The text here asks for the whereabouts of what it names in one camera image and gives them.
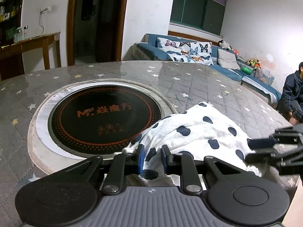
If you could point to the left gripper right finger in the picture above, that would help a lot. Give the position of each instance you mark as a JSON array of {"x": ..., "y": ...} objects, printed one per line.
[{"x": 184, "y": 166}]

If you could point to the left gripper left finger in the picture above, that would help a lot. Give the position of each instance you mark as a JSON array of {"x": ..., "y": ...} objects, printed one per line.
[{"x": 122, "y": 165}]

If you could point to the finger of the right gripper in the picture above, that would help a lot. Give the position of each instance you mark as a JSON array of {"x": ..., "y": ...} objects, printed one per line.
[
  {"x": 288, "y": 163},
  {"x": 284, "y": 136}
]

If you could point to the white navy polka-dot garment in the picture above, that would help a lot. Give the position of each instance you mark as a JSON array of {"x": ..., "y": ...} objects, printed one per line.
[{"x": 199, "y": 131}]

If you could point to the seated person dark jacket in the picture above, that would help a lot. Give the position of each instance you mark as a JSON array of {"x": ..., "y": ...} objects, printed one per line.
[{"x": 290, "y": 103}]

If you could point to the round black induction cooktop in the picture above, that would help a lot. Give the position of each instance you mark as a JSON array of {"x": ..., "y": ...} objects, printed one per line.
[{"x": 93, "y": 117}]

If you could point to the green toy on sofa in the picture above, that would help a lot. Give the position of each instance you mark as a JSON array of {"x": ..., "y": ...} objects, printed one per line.
[{"x": 246, "y": 70}]

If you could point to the grey star-patterned table cover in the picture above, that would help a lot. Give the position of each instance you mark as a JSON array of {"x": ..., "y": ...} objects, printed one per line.
[{"x": 184, "y": 85}]

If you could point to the grey sofa cushion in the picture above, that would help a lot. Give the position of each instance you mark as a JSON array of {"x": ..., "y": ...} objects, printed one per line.
[{"x": 227, "y": 60}]

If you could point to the butterfly print blanket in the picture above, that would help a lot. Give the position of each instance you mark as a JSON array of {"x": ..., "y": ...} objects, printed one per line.
[{"x": 187, "y": 52}]

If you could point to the plush toy on sofa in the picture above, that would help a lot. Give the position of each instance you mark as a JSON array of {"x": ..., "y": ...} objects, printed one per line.
[{"x": 223, "y": 44}]

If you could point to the blue sofa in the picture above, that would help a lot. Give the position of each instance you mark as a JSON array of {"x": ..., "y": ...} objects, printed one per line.
[{"x": 147, "y": 50}]

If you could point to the wooden side table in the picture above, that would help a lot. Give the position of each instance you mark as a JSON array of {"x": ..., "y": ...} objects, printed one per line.
[{"x": 11, "y": 55}]

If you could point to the dark green window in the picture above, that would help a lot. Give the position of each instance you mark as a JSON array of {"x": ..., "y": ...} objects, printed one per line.
[{"x": 206, "y": 15}]

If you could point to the glass jar on table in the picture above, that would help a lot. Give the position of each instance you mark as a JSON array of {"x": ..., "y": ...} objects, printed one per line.
[{"x": 20, "y": 34}]

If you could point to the wall power outlet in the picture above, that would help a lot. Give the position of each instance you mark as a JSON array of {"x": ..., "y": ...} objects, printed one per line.
[{"x": 45, "y": 10}]

